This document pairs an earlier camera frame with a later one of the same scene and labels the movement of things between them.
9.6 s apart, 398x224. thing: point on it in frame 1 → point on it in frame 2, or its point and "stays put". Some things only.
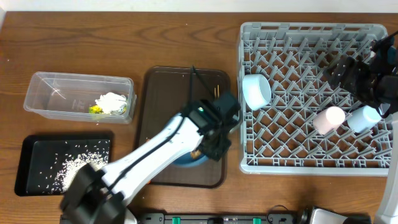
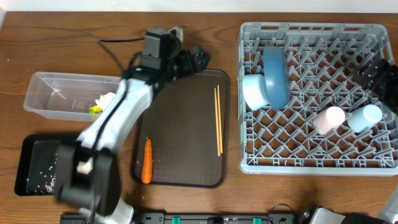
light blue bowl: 256,91 stays put
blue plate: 186,161 → 277,76
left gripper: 219,154 → 191,67
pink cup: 328,119 stays put
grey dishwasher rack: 280,139 stays put
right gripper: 358,69 → 380,87
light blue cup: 362,118 stays put
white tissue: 111,101 stays put
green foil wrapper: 97,109 stays put
